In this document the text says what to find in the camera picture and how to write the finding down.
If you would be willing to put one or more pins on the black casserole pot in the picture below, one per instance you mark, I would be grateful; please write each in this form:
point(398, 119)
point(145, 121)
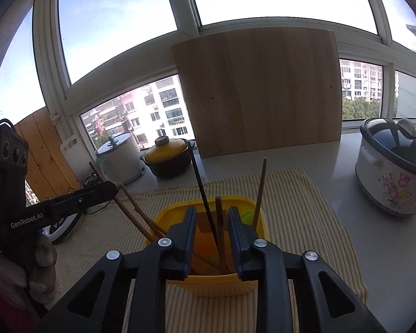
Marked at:
point(168, 168)

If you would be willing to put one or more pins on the white window frame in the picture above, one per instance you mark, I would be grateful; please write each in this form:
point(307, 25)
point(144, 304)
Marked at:
point(185, 7)

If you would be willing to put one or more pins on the yellow plastic container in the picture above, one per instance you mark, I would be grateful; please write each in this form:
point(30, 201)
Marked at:
point(211, 284)

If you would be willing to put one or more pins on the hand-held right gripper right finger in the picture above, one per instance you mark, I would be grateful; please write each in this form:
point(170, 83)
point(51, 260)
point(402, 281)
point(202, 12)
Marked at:
point(233, 236)

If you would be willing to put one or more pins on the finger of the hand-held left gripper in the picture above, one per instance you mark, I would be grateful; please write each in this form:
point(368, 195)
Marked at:
point(107, 184)
point(79, 203)

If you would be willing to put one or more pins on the teal and white rice cooker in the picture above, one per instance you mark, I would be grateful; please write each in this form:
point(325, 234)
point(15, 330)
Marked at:
point(119, 163)

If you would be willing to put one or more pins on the yellow pot lid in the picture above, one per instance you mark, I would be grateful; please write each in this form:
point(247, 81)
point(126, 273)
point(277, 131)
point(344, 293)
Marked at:
point(166, 152)

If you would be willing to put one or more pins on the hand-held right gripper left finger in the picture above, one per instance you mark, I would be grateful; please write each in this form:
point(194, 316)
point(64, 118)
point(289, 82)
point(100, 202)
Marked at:
point(190, 236)

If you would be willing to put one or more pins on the person's left hand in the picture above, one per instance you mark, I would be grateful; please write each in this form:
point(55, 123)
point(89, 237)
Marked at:
point(10, 274)

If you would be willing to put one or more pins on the round white black-rimmed object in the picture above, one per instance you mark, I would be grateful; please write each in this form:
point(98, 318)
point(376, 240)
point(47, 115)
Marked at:
point(64, 230)

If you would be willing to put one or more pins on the brown wooden plank panel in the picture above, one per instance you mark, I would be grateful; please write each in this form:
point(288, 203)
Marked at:
point(45, 145)

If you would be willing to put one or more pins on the white cutting board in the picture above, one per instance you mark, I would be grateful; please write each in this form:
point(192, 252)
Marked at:
point(69, 163)

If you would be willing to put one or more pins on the light wooden board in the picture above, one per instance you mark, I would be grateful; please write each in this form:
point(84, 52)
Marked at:
point(260, 93)

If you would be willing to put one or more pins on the floral white slow cooker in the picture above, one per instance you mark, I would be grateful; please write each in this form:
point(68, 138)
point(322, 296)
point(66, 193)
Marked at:
point(384, 180)

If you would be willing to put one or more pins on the plain wooden chopstick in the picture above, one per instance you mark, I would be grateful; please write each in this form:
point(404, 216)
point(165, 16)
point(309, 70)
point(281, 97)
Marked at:
point(260, 190)

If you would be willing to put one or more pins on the striped tablecloth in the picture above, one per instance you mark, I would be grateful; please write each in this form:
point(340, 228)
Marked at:
point(298, 222)

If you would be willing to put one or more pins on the black chopstick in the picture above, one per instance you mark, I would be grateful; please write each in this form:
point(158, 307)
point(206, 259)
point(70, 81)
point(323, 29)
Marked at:
point(202, 197)

